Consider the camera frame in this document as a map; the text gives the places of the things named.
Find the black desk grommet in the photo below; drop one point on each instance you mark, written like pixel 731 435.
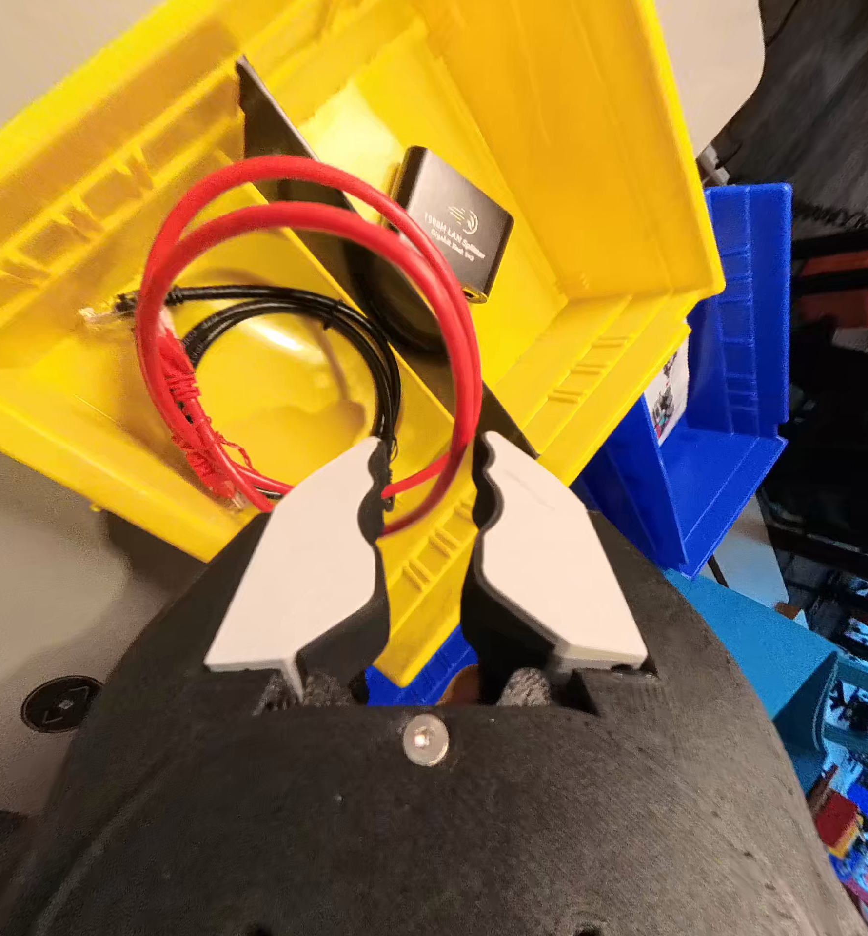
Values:
pixel 61 703

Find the teal plastic box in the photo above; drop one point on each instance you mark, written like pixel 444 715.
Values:
pixel 756 643

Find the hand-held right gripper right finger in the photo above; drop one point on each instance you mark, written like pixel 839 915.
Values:
pixel 551 570

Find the black ethernet port adapter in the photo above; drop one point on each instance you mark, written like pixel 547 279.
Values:
pixel 456 219

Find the black bin divider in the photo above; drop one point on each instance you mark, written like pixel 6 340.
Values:
pixel 273 131

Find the blue storage bin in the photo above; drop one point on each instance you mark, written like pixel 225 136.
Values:
pixel 734 329

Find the large yellow storage bin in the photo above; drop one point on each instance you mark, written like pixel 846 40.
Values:
pixel 587 146

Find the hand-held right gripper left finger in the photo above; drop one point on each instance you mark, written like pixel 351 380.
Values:
pixel 309 578

